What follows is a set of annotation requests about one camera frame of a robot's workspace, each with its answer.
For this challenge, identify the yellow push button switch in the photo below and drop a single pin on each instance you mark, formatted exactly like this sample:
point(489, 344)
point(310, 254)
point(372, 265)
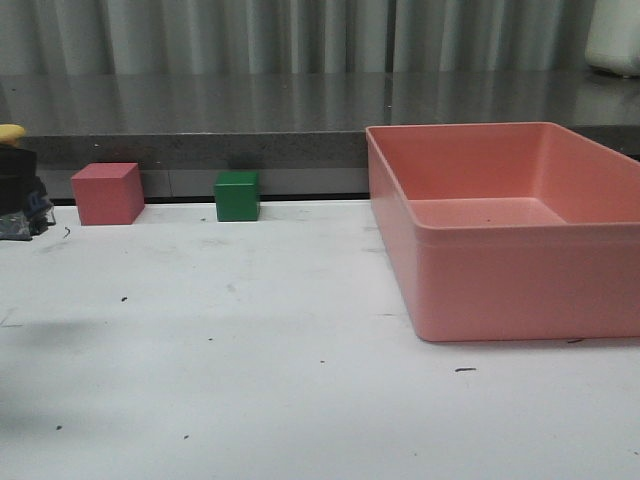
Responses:
point(26, 210)

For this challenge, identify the green wooden cube right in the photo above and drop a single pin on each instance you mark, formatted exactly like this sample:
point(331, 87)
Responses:
point(237, 196)

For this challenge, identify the grey stone counter ledge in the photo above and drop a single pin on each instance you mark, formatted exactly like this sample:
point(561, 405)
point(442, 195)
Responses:
point(303, 133)

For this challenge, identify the pink plastic bin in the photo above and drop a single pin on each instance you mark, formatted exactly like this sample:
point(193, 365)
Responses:
point(508, 231)

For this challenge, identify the pink cube near ledge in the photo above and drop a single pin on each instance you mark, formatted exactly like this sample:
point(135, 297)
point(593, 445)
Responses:
point(108, 194)

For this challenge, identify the white pleated curtain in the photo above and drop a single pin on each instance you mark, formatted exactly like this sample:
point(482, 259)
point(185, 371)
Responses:
point(291, 37)

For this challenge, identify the white appliance on counter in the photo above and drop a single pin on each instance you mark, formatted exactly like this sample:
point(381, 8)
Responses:
point(613, 37)

